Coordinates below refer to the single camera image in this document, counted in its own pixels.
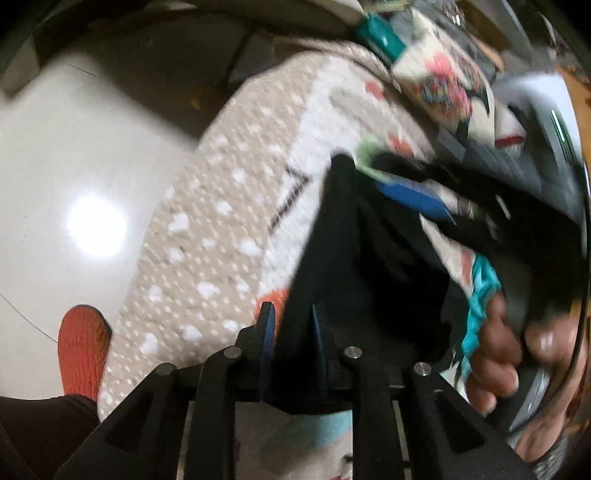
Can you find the black pants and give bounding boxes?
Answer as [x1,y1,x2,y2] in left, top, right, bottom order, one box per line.
[274,154,468,416]

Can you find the person's orange sock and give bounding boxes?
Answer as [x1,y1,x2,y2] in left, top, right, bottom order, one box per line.
[58,305,113,402]

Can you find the person's dark trouser leg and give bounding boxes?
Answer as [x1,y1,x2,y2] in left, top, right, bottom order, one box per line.
[0,394,100,480]

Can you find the teal cloth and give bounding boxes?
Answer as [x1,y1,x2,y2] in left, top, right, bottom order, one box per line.
[358,13,408,63]

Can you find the beige dotted printed blanket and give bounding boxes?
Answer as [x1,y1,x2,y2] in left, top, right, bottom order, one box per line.
[99,39,504,480]

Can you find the person's right forearm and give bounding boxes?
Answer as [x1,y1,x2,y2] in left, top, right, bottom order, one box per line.
[510,401,583,464]

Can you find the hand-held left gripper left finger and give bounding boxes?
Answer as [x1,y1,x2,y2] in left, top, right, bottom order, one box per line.
[53,302,279,480]

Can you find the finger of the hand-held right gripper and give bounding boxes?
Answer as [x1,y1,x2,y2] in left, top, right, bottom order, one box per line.
[369,154,502,241]

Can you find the person's right hand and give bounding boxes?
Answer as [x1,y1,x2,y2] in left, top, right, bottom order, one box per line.
[466,293,578,416]

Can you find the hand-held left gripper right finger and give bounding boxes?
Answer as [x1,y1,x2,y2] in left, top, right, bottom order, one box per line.
[312,304,537,480]

